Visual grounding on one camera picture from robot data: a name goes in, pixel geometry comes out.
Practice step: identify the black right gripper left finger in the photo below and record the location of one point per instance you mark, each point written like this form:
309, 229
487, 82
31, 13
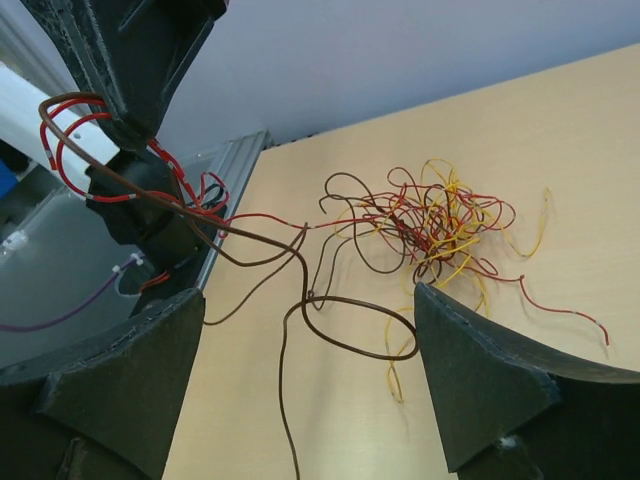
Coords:
106, 407

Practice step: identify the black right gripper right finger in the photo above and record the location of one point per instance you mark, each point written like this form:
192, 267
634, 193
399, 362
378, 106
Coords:
509, 407

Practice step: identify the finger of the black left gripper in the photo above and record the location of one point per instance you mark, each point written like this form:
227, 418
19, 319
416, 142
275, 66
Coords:
133, 53

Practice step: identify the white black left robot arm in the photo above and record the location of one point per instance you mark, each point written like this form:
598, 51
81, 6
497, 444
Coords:
142, 195

